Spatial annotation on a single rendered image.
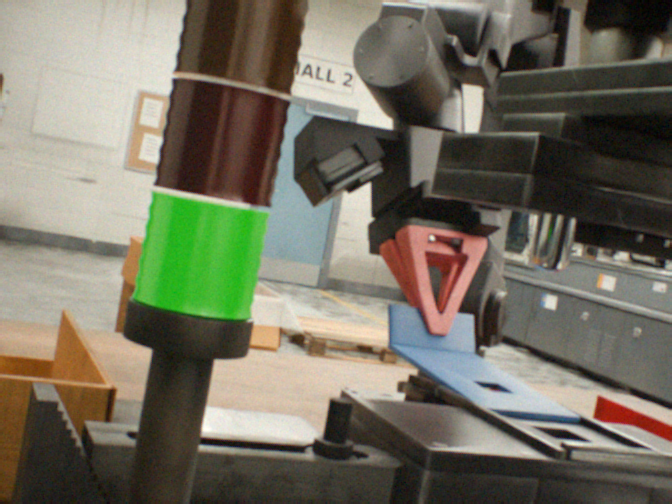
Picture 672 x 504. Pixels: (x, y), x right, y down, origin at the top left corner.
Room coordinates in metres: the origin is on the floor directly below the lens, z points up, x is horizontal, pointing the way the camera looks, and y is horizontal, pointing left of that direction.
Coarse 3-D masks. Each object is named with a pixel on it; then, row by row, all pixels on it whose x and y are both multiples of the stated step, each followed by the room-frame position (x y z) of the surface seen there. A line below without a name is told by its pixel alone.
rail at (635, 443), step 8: (568, 408) 0.61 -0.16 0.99; (584, 416) 0.60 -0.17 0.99; (584, 424) 0.59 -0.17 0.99; (592, 424) 0.59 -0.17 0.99; (600, 424) 0.58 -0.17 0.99; (600, 432) 0.58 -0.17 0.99; (608, 432) 0.57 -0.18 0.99; (616, 432) 0.57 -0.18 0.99; (616, 440) 0.56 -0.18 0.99; (624, 440) 0.56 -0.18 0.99; (632, 440) 0.55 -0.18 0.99; (640, 440) 0.55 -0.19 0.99; (648, 448) 0.54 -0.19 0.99; (656, 448) 0.54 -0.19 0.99
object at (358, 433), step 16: (352, 416) 0.54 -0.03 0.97; (352, 432) 0.54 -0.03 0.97; (368, 432) 0.52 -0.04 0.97; (384, 448) 0.50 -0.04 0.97; (416, 464) 0.47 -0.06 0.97; (416, 480) 0.46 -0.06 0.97; (432, 480) 0.46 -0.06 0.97; (448, 480) 0.46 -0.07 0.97; (464, 480) 0.47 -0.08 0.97; (480, 480) 0.47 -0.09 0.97; (496, 480) 0.47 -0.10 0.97; (512, 480) 0.48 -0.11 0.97; (528, 480) 0.48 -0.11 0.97; (544, 480) 0.48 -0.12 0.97; (560, 480) 0.49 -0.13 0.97; (400, 496) 0.47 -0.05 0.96; (416, 496) 0.46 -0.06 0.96; (432, 496) 0.46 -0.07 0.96; (448, 496) 0.46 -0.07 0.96; (464, 496) 0.47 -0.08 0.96; (480, 496) 0.47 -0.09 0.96; (496, 496) 0.47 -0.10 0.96; (512, 496) 0.48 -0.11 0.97; (528, 496) 0.48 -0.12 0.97; (544, 496) 0.48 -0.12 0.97; (560, 496) 0.49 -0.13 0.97; (576, 496) 0.49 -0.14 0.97; (592, 496) 0.49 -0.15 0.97; (608, 496) 0.50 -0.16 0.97; (624, 496) 0.50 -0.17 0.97; (640, 496) 0.51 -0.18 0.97; (656, 496) 0.51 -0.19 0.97
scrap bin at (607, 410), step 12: (600, 396) 0.90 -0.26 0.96; (600, 408) 0.90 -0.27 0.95; (612, 408) 0.88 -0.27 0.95; (624, 408) 0.87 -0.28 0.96; (600, 420) 0.89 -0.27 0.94; (612, 420) 0.88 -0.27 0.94; (624, 420) 0.86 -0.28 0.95; (636, 420) 0.85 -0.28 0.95; (648, 420) 0.84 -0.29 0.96; (660, 420) 0.82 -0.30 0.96; (648, 432) 0.83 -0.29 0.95; (660, 432) 0.82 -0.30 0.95
